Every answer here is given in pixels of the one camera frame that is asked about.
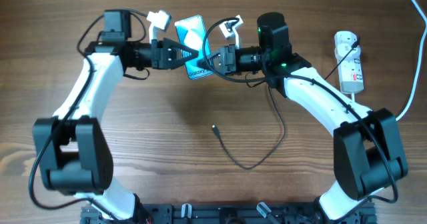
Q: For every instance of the white power strip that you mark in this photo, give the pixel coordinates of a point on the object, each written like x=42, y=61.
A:
x=349, y=71

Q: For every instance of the white USB charger plug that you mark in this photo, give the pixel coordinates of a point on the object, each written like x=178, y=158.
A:
x=347, y=51

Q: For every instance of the Galaxy S25 smartphone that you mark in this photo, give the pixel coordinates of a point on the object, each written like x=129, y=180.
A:
x=190, y=32

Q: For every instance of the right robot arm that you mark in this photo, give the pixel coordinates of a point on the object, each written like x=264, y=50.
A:
x=368, y=150

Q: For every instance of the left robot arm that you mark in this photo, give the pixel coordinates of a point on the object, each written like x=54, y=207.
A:
x=73, y=156

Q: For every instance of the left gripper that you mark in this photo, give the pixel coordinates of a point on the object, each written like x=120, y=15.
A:
x=163, y=54

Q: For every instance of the black aluminium base frame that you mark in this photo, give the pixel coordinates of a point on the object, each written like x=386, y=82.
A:
x=302, y=212

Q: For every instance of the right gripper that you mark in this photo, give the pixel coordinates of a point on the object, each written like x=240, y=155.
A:
x=228, y=60

